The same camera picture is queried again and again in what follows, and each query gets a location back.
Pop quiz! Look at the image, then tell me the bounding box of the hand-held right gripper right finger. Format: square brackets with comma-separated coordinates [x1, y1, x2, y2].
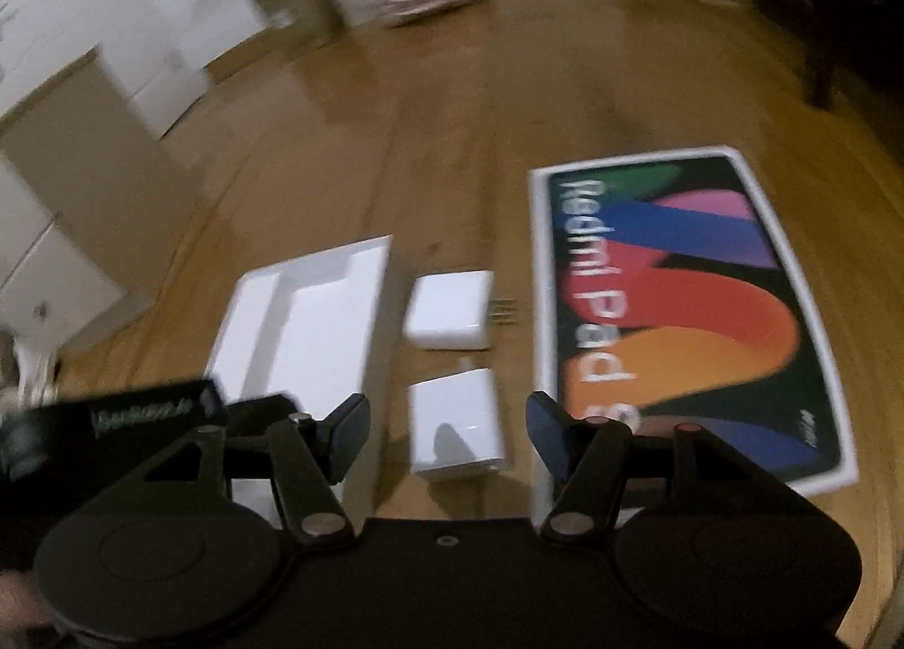
[526, 391, 802, 546]

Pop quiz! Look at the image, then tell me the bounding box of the small white box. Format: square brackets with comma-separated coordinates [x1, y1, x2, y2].
[407, 367, 507, 482]

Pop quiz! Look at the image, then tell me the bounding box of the white cardboard box tray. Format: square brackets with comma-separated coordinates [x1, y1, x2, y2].
[207, 235, 394, 482]

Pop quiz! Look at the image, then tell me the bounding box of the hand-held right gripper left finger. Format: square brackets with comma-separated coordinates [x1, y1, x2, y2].
[131, 393, 373, 546]

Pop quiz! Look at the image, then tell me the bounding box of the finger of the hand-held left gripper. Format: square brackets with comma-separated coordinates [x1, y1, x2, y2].
[224, 393, 301, 425]

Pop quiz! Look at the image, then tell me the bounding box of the white drawer cabinet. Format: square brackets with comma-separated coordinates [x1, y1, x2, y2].
[0, 45, 213, 346]

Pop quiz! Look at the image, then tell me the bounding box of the white charger adapter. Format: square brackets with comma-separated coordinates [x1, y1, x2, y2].
[405, 269, 521, 355]

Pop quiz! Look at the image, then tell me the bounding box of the colourful tablet box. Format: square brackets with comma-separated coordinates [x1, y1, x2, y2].
[528, 144, 860, 499]

